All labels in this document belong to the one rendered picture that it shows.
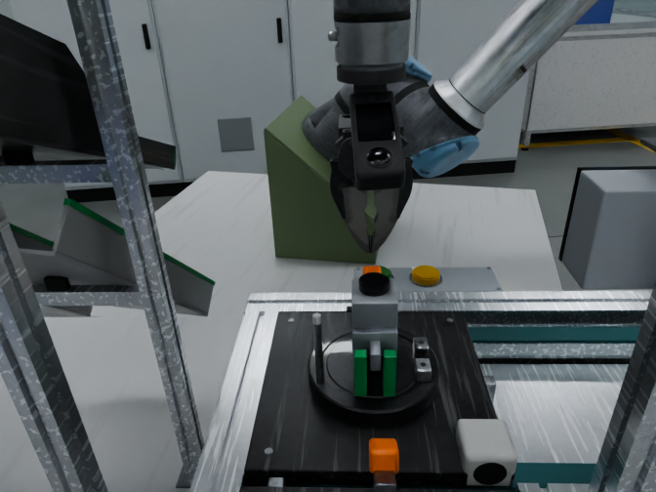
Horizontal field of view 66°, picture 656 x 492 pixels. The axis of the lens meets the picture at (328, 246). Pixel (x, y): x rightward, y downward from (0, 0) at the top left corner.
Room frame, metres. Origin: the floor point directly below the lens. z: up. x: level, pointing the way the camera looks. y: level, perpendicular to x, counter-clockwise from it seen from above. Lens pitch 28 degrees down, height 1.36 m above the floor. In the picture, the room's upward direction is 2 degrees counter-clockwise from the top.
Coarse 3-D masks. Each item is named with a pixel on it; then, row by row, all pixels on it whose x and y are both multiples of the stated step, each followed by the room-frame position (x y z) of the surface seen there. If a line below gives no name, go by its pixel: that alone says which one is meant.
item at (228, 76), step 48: (192, 0) 3.34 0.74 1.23; (240, 0) 3.36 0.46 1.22; (192, 48) 3.33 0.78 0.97; (240, 48) 3.36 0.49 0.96; (288, 48) 3.40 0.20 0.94; (192, 96) 3.33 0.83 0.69; (240, 96) 3.36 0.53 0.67; (288, 96) 3.38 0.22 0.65; (192, 144) 3.33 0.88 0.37; (240, 144) 3.34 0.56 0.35
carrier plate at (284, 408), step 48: (288, 336) 0.49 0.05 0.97; (432, 336) 0.48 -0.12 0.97; (288, 384) 0.41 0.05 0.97; (480, 384) 0.40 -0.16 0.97; (288, 432) 0.35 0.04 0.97; (336, 432) 0.34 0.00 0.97; (384, 432) 0.34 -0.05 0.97; (432, 432) 0.34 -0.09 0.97; (288, 480) 0.30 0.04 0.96; (336, 480) 0.30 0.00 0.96; (432, 480) 0.30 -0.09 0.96
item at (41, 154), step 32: (0, 32) 0.33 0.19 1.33; (32, 32) 0.36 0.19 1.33; (0, 64) 0.33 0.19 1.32; (32, 64) 0.35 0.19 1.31; (64, 64) 0.38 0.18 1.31; (0, 96) 0.32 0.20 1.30; (32, 96) 0.34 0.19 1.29; (64, 96) 0.37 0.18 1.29; (0, 128) 0.31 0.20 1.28; (32, 128) 0.34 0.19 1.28; (64, 128) 0.36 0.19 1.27; (96, 128) 0.40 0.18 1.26; (160, 160) 0.47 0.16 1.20
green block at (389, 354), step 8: (384, 352) 0.37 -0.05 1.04; (392, 352) 0.37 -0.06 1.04; (384, 360) 0.37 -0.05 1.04; (392, 360) 0.37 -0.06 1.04; (384, 368) 0.37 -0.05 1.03; (392, 368) 0.37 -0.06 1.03; (384, 376) 0.37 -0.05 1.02; (392, 376) 0.37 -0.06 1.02; (384, 384) 0.37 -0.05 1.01; (392, 384) 0.37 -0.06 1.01; (384, 392) 0.37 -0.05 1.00; (392, 392) 0.37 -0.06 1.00
